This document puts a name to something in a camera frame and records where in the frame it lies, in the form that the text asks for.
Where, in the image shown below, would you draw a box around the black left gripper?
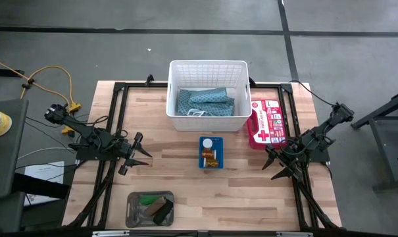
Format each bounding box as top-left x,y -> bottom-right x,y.
114,132 -> 153,176

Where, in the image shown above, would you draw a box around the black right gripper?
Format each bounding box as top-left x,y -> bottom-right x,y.
261,141 -> 305,183

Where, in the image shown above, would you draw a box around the dark brown bar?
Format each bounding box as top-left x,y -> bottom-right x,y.
152,198 -> 174,226

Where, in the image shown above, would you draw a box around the blue patterned gown white ties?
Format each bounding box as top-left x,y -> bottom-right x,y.
176,88 -> 236,118

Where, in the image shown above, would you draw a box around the grey translucent plastic bin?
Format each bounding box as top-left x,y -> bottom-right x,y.
125,190 -> 175,228

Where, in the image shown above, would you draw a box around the small blue plastic basket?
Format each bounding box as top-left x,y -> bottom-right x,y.
198,136 -> 225,170

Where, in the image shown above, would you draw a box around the large white plastic basket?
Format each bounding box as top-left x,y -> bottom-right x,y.
166,59 -> 253,132

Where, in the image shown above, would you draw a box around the red first aid kit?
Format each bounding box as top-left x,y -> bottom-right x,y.
246,99 -> 287,151

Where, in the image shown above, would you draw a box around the white paper sheet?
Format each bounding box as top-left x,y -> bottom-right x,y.
23,160 -> 65,207

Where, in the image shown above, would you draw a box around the dark grey side table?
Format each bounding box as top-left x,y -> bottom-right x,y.
0,98 -> 71,233

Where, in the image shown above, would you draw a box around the looped black cable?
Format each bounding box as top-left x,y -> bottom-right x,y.
66,113 -> 109,128

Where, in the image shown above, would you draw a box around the black aluminium table frame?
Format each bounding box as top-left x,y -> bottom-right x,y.
66,80 -> 343,231

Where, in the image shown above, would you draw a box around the silver aluminium bracket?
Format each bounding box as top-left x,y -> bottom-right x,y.
276,231 -> 314,237
92,230 -> 130,237

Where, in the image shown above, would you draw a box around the white cable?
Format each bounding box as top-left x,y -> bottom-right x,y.
16,147 -> 78,161

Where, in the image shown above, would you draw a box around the thin black cable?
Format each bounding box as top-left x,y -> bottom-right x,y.
24,115 -> 75,147

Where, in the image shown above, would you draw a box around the yellow extension cable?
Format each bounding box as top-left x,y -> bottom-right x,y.
0,55 -> 83,136

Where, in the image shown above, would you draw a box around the black metal table frame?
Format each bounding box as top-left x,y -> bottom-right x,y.
349,87 -> 398,192

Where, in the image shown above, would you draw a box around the black floor strap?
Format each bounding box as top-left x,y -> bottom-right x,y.
0,68 -> 25,78

